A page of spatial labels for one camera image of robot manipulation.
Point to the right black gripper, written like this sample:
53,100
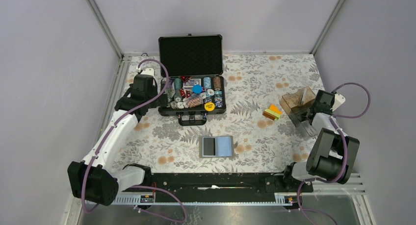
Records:
330,111

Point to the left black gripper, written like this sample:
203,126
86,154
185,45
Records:
155,89

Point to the black credit card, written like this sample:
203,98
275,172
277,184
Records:
208,146

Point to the beige card holder wallet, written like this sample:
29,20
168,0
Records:
225,146

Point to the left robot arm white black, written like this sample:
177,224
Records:
91,178

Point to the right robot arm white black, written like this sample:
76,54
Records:
334,152

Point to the clear acrylic card box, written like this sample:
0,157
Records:
297,106

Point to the playing card deck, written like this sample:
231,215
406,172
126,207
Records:
191,83

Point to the orange yellow sticky note stack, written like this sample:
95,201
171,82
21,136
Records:
272,113

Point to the black poker chip case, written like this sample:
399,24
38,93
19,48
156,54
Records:
193,56

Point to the blue round chip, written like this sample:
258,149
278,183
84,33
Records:
197,89

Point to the yellow round dealer chip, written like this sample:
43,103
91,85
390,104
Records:
209,106

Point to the floral patterned table mat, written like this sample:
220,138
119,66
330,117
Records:
252,84

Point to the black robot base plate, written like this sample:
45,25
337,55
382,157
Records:
221,188

